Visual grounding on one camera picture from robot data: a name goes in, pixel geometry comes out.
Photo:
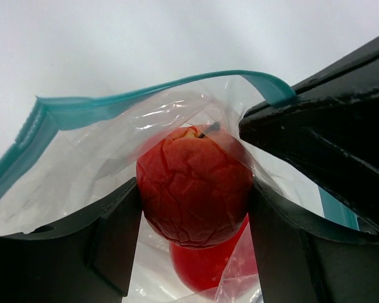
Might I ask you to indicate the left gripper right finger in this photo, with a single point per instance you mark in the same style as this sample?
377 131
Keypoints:
303 257

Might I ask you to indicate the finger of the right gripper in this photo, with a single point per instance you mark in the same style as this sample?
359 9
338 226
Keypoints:
330 130

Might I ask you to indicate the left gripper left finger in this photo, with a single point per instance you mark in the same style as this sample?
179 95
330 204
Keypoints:
86 256

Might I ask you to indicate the clear zip top bag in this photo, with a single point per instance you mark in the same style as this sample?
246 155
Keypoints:
74 151

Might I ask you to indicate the fake red apple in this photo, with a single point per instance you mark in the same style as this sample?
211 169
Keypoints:
194 186

